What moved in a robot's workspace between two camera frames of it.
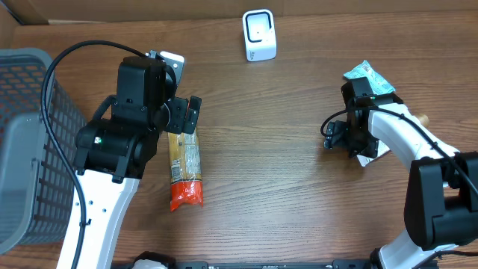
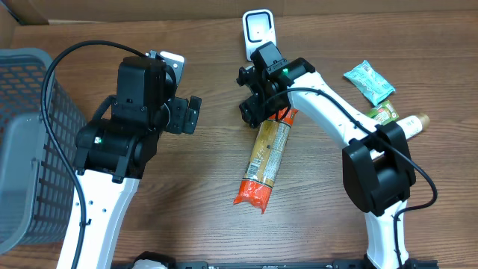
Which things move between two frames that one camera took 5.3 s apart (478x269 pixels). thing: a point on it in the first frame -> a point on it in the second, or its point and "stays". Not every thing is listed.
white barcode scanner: x=259 y=34 stays
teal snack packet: x=378 y=84 stays
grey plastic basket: x=38 y=188 stays
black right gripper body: x=355 y=137 -> x=259 y=110
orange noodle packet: x=186 y=183 -> x=267 y=146
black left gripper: x=179 y=124 stays
